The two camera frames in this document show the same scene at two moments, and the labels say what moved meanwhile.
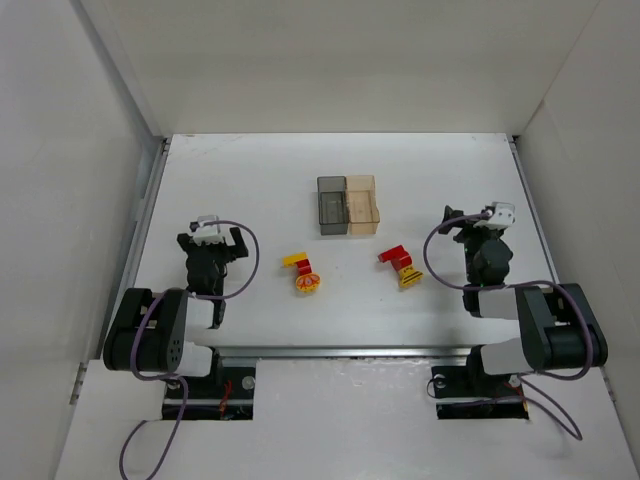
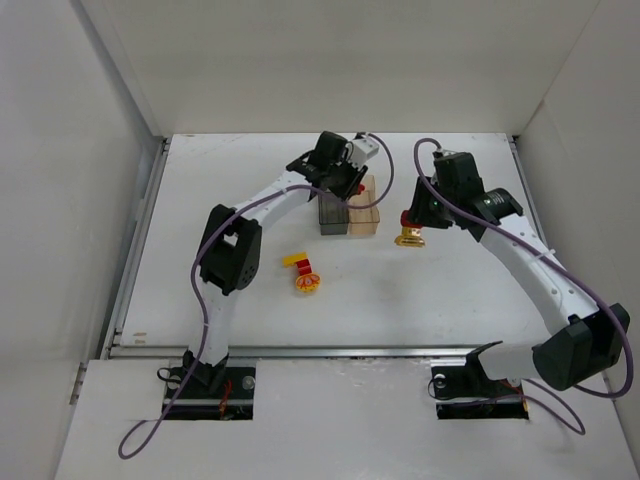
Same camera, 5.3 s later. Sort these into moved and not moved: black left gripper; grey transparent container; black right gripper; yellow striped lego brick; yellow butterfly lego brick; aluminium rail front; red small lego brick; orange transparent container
Moved: red small lego brick; black left gripper; yellow striped lego brick; black right gripper
Not moved: aluminium rail front; orange transparent container; grey transparent container; yellow butterfly lego brick
